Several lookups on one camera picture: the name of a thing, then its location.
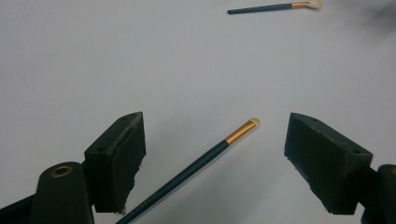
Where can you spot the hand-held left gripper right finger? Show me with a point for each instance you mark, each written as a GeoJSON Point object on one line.
{"type": "Point", "coordinates": [327, 165]}

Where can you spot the thin dark green makeup brush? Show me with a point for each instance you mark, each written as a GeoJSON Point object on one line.
{"type": "Point", "coordinates": [199, 161]}

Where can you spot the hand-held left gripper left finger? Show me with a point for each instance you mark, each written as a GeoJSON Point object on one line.
{"type": "Point", "coordinates": [118, 161]}

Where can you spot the white-bristled dark green makeup brush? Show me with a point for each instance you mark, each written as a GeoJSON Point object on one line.
{"type": "Point", "coordinates": [264, 8]}

